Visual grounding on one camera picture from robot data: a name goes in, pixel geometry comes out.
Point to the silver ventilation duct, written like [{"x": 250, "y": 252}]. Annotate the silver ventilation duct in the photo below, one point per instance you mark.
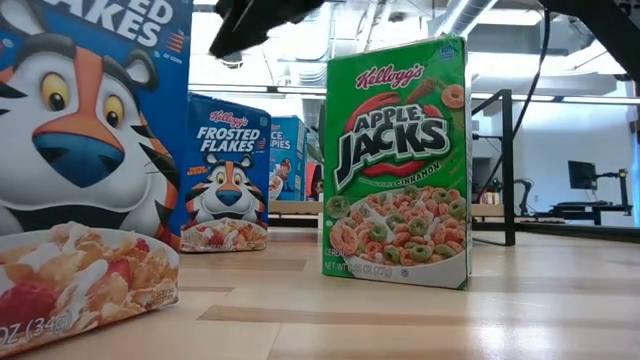
[{"x": 465, "y": 17}]

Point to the blue Rice Krispies cereal box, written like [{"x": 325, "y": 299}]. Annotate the blue Rice Krispies cereal box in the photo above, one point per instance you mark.
[{"x": 287, "y": 150}]

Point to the person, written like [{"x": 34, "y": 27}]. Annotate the person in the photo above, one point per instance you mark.
[{"x": 317, "y": 185}]

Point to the long ceiling light strip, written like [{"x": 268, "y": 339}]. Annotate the long ceiling light strip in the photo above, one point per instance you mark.
[{"x": 235, "y": 90}]

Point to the blue Frosted Flakes cereal box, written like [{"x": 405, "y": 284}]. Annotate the blue Frosted Flakes cereal box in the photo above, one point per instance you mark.
[
  {"x": 90, "y": 150},
  {"x": 227, "y": 165}
]

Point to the black monitor on arm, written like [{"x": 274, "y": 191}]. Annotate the black monitor on arm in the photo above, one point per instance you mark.
[{"x": 582, "y": 175}]

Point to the small tan container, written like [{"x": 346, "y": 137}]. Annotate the small tan container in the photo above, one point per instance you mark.
[{"x": 490, "y": 198}]

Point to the black desk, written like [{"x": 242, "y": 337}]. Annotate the black desk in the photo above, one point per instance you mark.
[{"x": 595, "y": 212}]

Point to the orange red board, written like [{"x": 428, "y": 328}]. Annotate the orange red board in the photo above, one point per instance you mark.
[{"x": 308, "y": 175}]

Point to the green Apple Jacks cereal box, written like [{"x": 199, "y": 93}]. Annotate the green Apple Jacks cereal box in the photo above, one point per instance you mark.
[{"x": 395, "y": 175}]

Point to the black ceiling dome fixture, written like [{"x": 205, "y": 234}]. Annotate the black ceiling dome fixture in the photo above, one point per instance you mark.
[{"x": 231, "y": 61}]

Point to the black table frame rail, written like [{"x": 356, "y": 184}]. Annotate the black table frame rail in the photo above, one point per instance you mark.
[{"x": 600, "y": 232}]

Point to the wooden shelf with black frame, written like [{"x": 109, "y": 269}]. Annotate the wooden shelf with black frame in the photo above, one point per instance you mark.
[{"x": 508, "y": 175}]

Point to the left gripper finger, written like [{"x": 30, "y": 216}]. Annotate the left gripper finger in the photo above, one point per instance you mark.
[
  {"x": 225, "y": 25},
  {"x": 270, "y": 17}
]

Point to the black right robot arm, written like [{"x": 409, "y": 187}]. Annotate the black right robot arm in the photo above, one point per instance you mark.
[{"x": 600, "y": 25}]

